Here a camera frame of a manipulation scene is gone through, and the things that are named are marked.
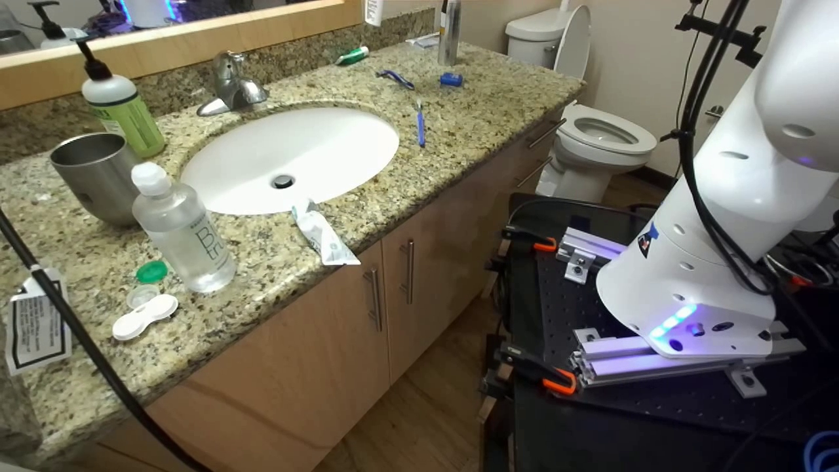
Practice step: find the white toilet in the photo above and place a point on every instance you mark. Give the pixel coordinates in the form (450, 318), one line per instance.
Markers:
(592, 146)

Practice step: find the green round cap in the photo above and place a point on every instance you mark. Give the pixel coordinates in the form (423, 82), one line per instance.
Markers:
(150, 272)

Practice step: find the chrome faucet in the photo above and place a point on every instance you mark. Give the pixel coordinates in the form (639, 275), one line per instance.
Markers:
(232, 89)

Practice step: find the orange black clamp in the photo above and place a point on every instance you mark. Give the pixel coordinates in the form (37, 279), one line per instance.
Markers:
(537, 241)
(554, 381)

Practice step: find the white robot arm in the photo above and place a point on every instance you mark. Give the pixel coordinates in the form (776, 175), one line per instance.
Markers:
(762, 171)

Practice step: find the clear plastic packet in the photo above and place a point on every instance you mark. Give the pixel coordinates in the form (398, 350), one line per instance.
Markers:
(426, 41)

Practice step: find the orange black rear clamp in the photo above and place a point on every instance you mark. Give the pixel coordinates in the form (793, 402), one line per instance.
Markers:
(537, 241)

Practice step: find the green soap pump bottle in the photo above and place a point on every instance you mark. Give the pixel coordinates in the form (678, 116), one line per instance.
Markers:
(120, 107)

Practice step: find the blue razor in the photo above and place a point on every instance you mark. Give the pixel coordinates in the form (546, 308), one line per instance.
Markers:
(421, 125)

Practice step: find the clear plastic bottle white cap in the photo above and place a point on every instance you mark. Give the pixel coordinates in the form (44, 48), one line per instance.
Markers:
(180, 226)

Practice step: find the white oval sink basin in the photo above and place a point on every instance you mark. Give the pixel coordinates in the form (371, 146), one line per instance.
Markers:
(307, 153)

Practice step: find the white contact lens case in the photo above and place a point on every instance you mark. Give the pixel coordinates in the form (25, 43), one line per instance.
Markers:
(137, 321)

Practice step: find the stainless steel cup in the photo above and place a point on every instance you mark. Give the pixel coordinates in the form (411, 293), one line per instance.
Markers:
(99, 171)

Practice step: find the black robot table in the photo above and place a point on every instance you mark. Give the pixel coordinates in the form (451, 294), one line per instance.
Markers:
(693, 423)

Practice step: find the blue small box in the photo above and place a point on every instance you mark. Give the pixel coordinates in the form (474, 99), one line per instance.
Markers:
(451, 81)

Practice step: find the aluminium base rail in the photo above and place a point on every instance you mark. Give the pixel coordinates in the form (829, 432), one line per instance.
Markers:
(681, 312)

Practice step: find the wooden vanity cabinet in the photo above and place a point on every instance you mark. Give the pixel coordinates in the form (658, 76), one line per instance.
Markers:
(272, 373)

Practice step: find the wood-framed mirror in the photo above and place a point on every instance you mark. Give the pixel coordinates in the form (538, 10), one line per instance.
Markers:
(44, 76)

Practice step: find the green tube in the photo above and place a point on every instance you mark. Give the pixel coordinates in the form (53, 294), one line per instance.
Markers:
(352, 57)

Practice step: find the white toothpaste tube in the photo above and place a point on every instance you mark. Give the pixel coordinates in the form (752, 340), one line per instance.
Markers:
(320, 238)

